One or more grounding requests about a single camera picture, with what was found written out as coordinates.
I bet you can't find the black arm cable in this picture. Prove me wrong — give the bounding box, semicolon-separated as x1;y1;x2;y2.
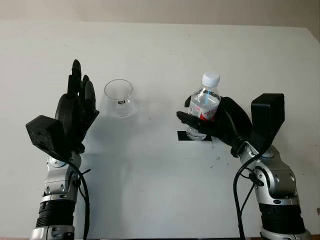
232;124;275;240
65;159;92;240

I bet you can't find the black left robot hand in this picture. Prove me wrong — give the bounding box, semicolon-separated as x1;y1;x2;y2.
53;59;100;153

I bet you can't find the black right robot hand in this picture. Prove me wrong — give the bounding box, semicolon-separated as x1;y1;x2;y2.
176;95;253;158

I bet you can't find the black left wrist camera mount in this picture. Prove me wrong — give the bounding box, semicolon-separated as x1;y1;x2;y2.
25;115;67;160

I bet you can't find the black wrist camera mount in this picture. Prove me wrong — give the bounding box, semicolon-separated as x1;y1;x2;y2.
25;115;67;160
250;93;286;154

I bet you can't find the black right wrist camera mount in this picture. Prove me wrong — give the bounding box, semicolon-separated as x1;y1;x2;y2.
250;93;286;154

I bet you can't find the clear glass cup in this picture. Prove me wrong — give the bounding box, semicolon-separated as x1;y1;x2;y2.
104;78;136;119

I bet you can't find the clear plastic water bottle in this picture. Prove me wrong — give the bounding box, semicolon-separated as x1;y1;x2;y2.
185;71;222;141

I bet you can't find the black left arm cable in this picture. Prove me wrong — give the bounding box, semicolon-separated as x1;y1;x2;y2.
65;159;92;240

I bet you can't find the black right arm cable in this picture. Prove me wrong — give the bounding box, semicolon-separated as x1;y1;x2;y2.
232;124;275;240

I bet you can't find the black tape mark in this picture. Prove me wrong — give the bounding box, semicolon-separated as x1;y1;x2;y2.
176;130;213;143

